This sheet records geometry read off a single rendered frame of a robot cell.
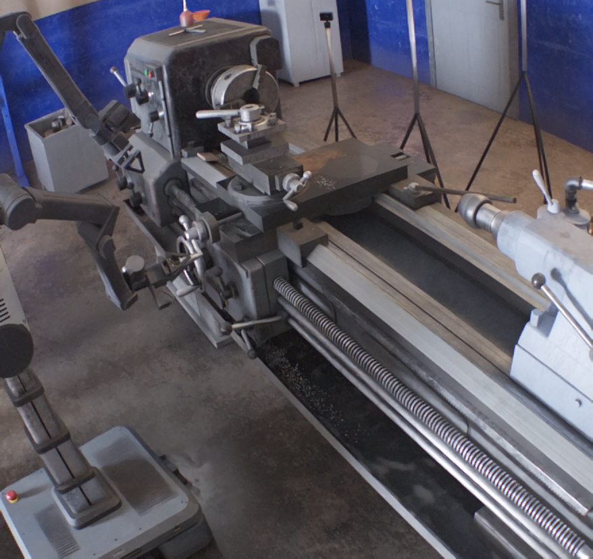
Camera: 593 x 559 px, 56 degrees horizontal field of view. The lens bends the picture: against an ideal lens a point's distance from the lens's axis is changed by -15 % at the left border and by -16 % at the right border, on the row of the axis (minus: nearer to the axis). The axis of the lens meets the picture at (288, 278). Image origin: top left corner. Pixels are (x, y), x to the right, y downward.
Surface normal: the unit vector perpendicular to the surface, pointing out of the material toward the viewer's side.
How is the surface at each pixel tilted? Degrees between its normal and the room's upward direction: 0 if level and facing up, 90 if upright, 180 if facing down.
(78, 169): 90
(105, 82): 90
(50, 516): 0
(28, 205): 114
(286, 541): 0
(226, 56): 90
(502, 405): 36
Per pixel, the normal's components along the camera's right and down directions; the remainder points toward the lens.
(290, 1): 0.51, 0.44
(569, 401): -0.85, 0.37
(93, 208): 0.81, 0.53
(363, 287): -0.58, -0.45
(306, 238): -0.10, -0.82
